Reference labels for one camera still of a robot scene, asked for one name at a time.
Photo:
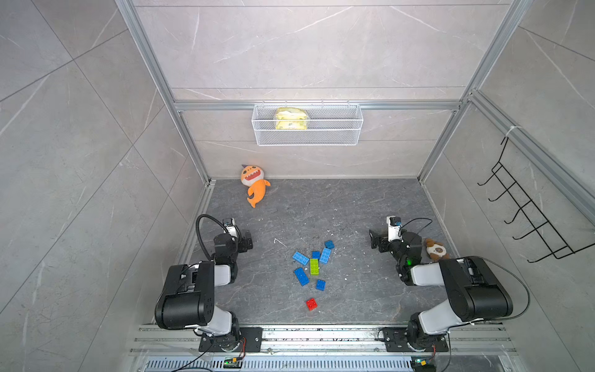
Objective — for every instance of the black wire hook rack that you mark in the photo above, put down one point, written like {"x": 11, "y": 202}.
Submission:
{"x": 539, "y": 224}

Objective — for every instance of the brown white plush toy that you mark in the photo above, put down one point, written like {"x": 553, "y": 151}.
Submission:
{"x": 436, "y": 250}

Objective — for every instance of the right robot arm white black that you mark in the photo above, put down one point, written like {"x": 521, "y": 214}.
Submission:
{"x": 473, "y": 291}

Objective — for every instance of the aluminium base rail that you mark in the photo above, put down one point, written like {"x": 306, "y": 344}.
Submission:
{"x": 480, "y": 339}

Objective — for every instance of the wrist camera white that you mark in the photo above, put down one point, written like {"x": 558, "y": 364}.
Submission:
{"x": 394, "y": 227}
{"x": 230, "y": 226}

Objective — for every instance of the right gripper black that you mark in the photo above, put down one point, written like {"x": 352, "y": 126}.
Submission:
{"x": 380, "y": 242}

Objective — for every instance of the white wire mesh basket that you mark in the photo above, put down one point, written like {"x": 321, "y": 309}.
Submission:
{"x": 328, "y": 125}

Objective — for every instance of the dark blue 2x4 lego brick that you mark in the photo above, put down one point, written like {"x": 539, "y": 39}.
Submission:
{"x": 301, "y": 276}

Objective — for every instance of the orange shark plush toy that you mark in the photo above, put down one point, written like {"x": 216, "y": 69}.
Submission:
{"x": 253, "y": 177}

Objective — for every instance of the light blue long lego brick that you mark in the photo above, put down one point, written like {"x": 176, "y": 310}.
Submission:
{"x": 325, "y": 256}

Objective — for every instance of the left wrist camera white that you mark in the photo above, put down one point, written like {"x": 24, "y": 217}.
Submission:
{"x": 230, "y": 226}

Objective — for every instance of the light blue 2x4 lego brick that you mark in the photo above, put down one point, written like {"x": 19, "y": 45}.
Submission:
{"x": 301, "y": 258}

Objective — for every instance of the lime green 2x4 lego brick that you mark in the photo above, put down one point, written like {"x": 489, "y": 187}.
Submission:
{"x": 314, "y": 267}

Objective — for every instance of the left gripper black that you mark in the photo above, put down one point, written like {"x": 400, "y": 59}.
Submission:
{"x": 242, "y": 241}

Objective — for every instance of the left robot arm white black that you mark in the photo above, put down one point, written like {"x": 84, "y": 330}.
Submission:
{"x": 187, "y": 301}

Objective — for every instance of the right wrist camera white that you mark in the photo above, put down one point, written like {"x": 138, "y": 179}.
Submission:
{"x": 394, "y": 227}

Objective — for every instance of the red 2x2 lego brick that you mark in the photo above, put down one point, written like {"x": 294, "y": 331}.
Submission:
{"x": 311, "y": 304}

